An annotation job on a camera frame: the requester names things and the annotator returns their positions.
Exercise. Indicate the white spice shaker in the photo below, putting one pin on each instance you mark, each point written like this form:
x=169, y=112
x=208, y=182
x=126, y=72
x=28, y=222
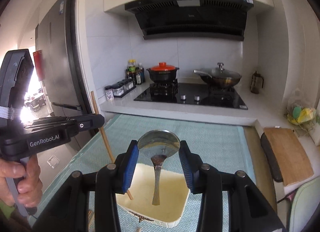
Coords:
x=109, y=93

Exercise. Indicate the sauce bottles group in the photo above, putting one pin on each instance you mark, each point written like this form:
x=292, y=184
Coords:
x=135, y=72

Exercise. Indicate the wooden chopstick nine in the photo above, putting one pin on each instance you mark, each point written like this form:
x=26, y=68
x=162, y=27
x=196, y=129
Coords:
x=101, y=129

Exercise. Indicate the black gas cooktop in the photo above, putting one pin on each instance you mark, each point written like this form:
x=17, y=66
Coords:
x=193, y=94

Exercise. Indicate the black pot orange lid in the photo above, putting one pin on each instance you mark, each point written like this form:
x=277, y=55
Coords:
x=163, y=73

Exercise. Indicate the black range hood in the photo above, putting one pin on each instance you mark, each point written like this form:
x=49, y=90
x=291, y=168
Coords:
x=191, y=18

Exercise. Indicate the green cutting board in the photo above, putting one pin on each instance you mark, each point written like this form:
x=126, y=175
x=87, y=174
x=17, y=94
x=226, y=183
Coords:
x=304, y=205

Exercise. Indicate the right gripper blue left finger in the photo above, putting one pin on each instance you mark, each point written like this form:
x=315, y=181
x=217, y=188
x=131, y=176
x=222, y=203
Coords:
x=128, y=165

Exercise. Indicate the spice jar rack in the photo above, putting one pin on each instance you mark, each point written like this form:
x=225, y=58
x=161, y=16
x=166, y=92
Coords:
x=123, y=87

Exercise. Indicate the black tray under board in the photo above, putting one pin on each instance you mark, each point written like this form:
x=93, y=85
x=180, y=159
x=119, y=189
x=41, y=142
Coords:
x=271, y=159

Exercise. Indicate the wooden cutting board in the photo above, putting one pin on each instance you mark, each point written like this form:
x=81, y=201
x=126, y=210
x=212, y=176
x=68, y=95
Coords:
x=291, y=157

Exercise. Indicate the wok with glass lid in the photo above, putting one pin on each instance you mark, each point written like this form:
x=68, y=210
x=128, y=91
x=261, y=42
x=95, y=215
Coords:
x=219, y=77

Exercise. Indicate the dark french press jug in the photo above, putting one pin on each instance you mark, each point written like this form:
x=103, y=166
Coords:
x=257, y=83

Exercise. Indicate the steel spoon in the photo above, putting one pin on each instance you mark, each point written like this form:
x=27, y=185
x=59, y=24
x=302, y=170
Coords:
x=158, y=145

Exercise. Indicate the light blue woven table mat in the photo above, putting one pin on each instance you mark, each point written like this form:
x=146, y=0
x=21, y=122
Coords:
x=222, y=146

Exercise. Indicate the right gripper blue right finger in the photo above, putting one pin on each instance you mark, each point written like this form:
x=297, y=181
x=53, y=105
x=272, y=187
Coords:
x=191, y=164

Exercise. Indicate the red hanging cloth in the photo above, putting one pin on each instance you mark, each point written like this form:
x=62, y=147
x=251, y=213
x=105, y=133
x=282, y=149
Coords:
x=38, y=61

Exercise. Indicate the grey double door refrigerator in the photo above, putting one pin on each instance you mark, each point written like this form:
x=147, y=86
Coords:
x=58, y=83

